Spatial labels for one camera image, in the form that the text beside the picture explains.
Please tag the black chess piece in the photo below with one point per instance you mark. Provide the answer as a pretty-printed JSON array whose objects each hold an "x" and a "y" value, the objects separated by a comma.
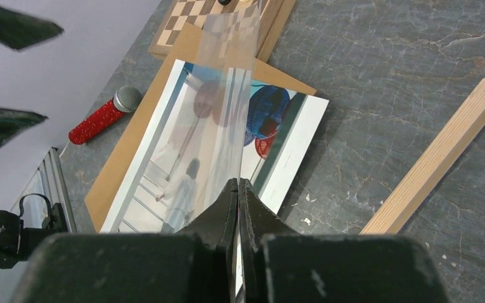
[{"x": 224, "y": 2}]

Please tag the red toy microphone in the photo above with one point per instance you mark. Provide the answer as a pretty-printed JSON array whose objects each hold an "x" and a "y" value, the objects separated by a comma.
[{"x": 125, "y": 100}]

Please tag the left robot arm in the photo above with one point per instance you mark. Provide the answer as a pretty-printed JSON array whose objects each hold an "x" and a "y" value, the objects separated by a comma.
[{"x": 17, "y": 242}]

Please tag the wooden chessboard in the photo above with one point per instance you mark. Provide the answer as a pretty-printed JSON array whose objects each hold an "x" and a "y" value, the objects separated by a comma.
[{"x": 227, "y": 19}]

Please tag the wooden picture frame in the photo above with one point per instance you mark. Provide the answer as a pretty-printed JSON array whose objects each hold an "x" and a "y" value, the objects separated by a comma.
[{"x": 453, "y": 139}]

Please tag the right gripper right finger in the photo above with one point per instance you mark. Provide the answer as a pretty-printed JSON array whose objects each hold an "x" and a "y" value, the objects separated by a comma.
[{"x": 282, "y": 265}]

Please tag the brown cardboard backing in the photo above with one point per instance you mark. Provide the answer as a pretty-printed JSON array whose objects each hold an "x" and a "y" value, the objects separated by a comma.
[{"x": 103, "y": 191}]

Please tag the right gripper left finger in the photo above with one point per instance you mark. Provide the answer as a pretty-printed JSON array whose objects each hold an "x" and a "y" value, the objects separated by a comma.
[{"x": 194, "y": 264}]

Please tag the printed photo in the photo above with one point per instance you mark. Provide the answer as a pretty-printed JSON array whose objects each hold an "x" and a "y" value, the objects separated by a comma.
[{"x": 280, "y": 125}]

